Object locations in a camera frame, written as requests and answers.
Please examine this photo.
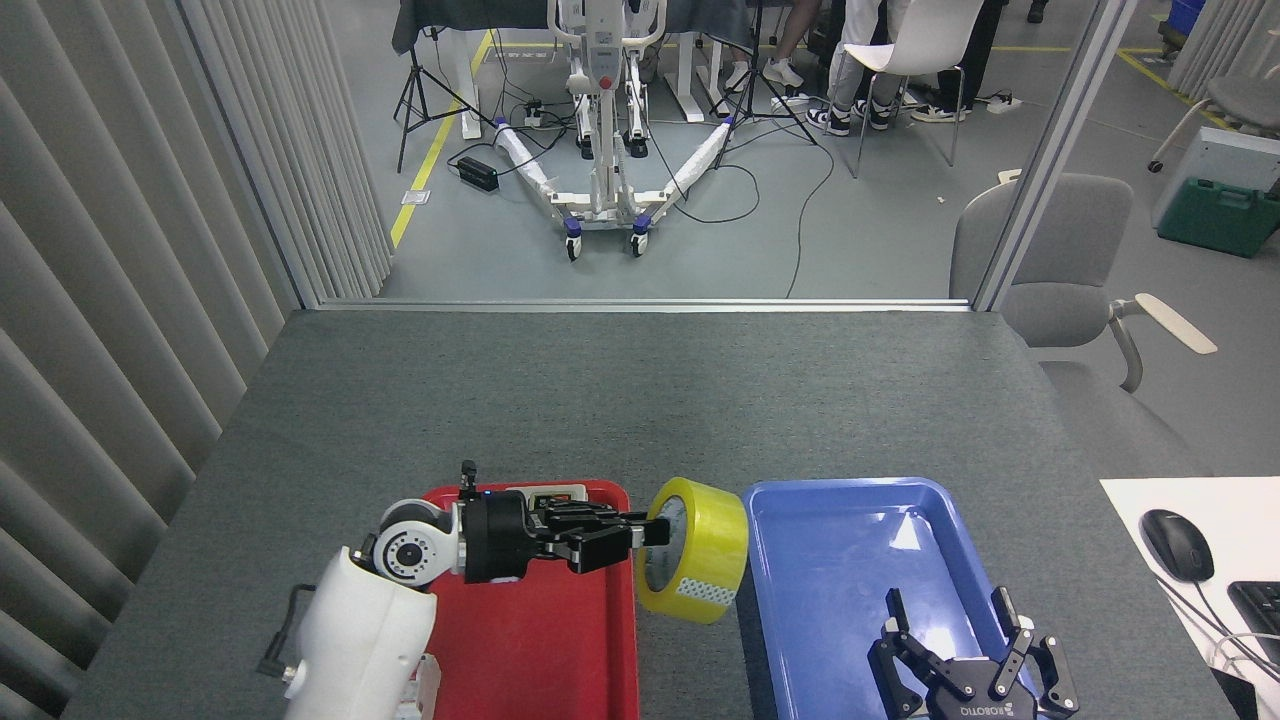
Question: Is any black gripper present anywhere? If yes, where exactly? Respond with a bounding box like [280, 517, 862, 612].
[459, 489, 674, 585]
[866, 585, 1082, 720]

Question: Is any yellow tape roll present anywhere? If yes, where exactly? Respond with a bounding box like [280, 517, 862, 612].
[635, 476, 750, 626]

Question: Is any red plastic tray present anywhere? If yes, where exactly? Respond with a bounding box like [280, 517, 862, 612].
[418, 480, 641, 720]

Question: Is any blue plastic tray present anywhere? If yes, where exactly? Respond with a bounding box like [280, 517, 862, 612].
[740, 477, 1037, 720]

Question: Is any white desk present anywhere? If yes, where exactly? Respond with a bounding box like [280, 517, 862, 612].
[1100, 477, 1280, 720]

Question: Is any white circuit breaker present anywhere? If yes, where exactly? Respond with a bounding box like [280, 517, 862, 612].
[405, 654, 443, 720]

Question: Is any black computer mouse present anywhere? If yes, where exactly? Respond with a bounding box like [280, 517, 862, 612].
[1140, 509, 1216, 585]

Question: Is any black keyboard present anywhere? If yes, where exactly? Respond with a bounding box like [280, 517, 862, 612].
[1227, 581, 1280, 667]

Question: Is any grey office chair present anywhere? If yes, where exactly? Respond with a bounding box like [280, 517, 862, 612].
[948, 172, 1219, 395]

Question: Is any white wheeled stand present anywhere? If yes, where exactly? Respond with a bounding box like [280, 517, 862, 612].
[490, 0, 737, 263]

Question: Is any black tripod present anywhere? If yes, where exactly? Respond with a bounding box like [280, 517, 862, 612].
[708, 0, 820, 172]
[393, 25, 497, 177]

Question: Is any person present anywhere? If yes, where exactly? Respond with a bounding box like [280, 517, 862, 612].
[908, 0, 1011, 125]
[724, 0, 827, 93]
[805, 0, 913, 139]

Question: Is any green tool case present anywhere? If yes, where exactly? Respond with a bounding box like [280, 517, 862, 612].
[1158, 178, 1280, 260]

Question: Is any dark cloth covered desk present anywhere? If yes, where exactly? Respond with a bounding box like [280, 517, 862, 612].
[391, 0, 757, 57]

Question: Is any grey pleated curtain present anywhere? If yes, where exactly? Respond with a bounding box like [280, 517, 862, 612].
[0, 0, 397, 720]

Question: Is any grey white equipment box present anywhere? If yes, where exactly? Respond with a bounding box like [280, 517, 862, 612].
[1150, 126, 1280, 230]

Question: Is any white plastic chair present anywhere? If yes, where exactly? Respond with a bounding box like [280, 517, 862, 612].
[828, 0, 987, 182]

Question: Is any grey chair with beige legs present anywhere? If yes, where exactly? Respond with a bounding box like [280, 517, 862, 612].
[1147, 75, 1280, 175]

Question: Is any blue bin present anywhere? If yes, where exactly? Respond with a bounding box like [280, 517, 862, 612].
[1160, 0, 1208, 61]

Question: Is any silver table rail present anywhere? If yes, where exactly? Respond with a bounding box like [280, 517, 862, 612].
[318, 297, 972, 314]

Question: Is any long black floor cable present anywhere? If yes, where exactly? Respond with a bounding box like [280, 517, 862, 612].
[784, 138, 837, 300]

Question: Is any silver post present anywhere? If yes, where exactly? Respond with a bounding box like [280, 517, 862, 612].
[972, 0, 1142, 313]

